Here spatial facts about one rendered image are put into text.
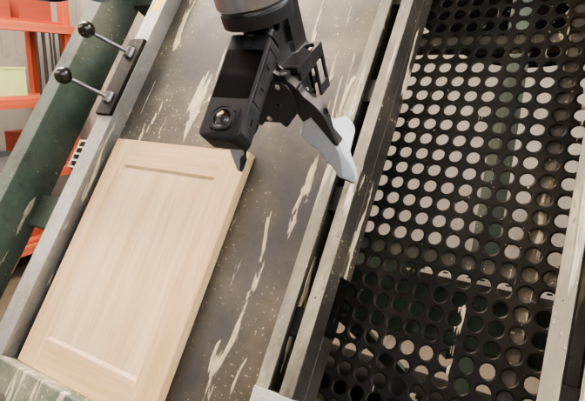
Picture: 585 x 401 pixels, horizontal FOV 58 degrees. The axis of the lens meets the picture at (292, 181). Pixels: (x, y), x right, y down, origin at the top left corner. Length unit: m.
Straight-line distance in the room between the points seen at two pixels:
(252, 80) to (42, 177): 1.01
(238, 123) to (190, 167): 0.57
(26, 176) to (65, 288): 0.37
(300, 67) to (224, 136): 0.11
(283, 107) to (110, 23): 1.07
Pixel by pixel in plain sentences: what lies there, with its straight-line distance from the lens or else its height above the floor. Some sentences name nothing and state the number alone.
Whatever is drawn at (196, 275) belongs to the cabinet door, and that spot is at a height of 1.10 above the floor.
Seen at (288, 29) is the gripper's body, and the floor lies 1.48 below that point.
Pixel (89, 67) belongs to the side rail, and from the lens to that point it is 1.51.
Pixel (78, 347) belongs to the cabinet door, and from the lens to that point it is 1.09.
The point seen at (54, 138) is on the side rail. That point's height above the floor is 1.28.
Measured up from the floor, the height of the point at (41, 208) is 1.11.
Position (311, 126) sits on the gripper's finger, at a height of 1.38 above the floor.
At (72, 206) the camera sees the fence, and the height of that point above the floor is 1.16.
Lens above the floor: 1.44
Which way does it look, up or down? 12 degrees down
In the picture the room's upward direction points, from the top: straight up
